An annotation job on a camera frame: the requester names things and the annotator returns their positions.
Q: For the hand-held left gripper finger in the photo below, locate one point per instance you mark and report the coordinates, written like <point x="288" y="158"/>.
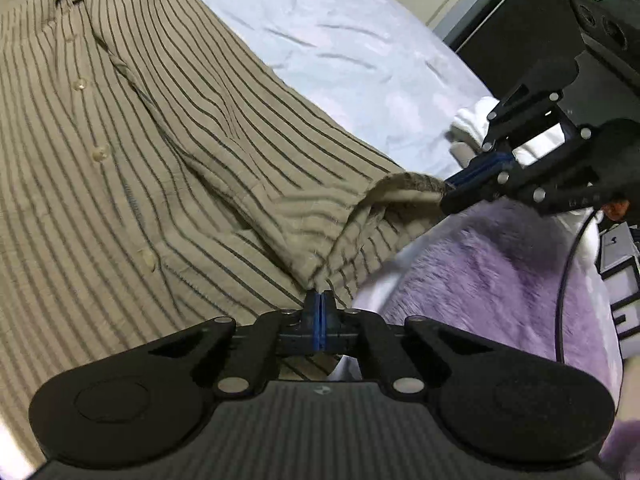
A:
<point x="325" y="325"/>
<point x="314" y="325"/>

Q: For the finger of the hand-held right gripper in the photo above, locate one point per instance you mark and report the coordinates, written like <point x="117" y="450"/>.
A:
<point x="465" y="197"/>
<point x="487" y="165"/>

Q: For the tan striped shirt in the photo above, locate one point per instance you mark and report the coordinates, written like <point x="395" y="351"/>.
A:
<point x="150" y="185"/>

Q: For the dark wardrobe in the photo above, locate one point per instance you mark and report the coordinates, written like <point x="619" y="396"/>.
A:
<point x="530" y="5"/>

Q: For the purple fleece robe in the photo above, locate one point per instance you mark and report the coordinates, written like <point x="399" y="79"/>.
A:
<point x="490" y="285"/>

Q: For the white storage drawer unit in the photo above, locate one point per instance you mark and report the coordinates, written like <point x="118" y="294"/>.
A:
<point x="620" y="280"/>

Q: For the polka-dot bed sheet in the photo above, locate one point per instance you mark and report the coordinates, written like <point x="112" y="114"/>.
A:
<point x="350" y="50"/>

